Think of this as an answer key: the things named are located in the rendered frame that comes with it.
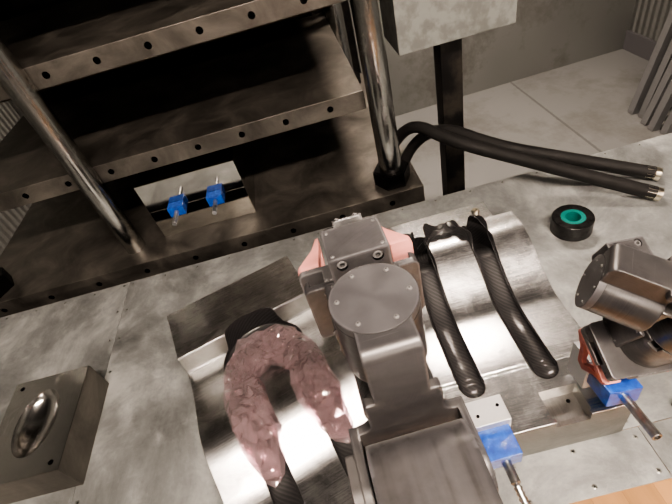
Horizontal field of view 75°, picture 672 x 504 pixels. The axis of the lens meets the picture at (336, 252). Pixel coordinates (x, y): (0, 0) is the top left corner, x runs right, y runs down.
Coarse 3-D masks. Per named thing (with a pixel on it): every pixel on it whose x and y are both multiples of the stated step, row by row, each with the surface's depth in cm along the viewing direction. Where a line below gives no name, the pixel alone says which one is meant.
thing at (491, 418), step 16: (480, 400) 60; (496, 400) 59; (480, 416) 58; (496, 416) 58; (480, 432) 58; (496, 432) 58; (512, 432) 57; (496, 448) 56; (512, 448) 56; (496, 464) 56; (512, 464) 56; (512, 480) 54
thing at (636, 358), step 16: (592, 336) 50; (608, 336) 50; (608, 352) 49; (624, 352) 49; (640, 352) 46; (656, 352) 44; (608, 368) 48; (624, 368) 48; (640, 368) 48; (656, 368) 48
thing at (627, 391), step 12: (576, 348) 59; (576, 360) 59; (588, 360) 56; (576, 372) 60; (588, 384) 59; (600, 384) 55; (612, 384) 55; (624, 384) 54; (636, 384) 54; (600, 396) 56; (612, 396) 54; (624, 396) 54; (636, 396) 55; (636, 408) 53; (648, 420) 51; (648, 432) 50
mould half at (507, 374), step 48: (432, 240) 81; (528, 240) 77; (480, 288) 75; (528, 288) 74; (432, 336) 72; (480, 336) 70; (576, 336) 67; (528, 384) 63; (576, 384) 61; (528, 432) 59; (576, 432) 61
